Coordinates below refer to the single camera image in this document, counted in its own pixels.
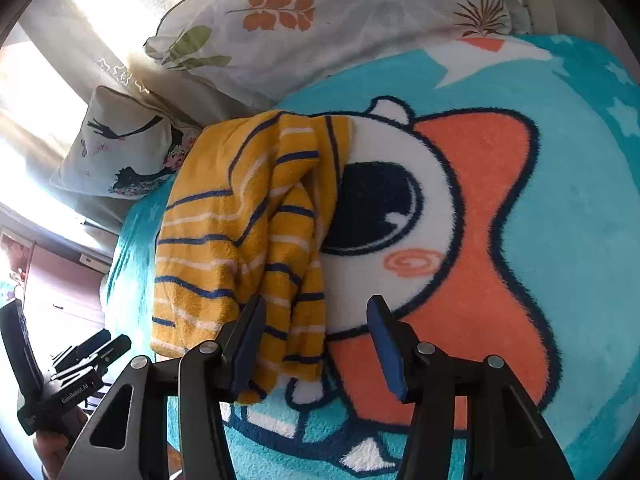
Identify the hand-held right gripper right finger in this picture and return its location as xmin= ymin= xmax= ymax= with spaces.
xmin=366 ymin=295 xmax=576 ymax=480

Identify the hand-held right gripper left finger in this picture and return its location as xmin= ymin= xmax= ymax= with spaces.
xmin=59 ymin=294 xmax=268 ymax=480

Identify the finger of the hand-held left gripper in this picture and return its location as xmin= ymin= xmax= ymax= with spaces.
xmin=56 ymin=335 xmax=133 ymax=384
xmin=52 ymin=329 xmax=113 ymax=367

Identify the yellow striped sweater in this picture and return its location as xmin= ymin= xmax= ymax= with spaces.
xmin=150 ymin=110 xmax=355 ymax=407

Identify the person's left hand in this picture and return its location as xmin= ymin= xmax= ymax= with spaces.
xmin=32 ymin=408 xmax=89 ymax=478

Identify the wooden bedside cabinet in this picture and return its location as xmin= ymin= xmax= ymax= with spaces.
xmin=0 ymin=230 xmax=109 ymax=356

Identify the turquoise cartoon printed blanket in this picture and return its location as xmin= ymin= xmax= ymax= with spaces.
xmin=100 ymin=33 xmax=640 ymax=480

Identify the white figure print cushion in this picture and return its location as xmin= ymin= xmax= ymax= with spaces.
xmin=50 ymin=85 xmax=202 ymax=202

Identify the beige star print curtain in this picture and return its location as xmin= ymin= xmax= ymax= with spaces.
xmin=0 ymin=0 xmax=266 ymax=239

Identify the white leaf print pillow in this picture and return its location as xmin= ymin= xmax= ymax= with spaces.
xmin=144 ymin=0 xmax=531 ymax=111

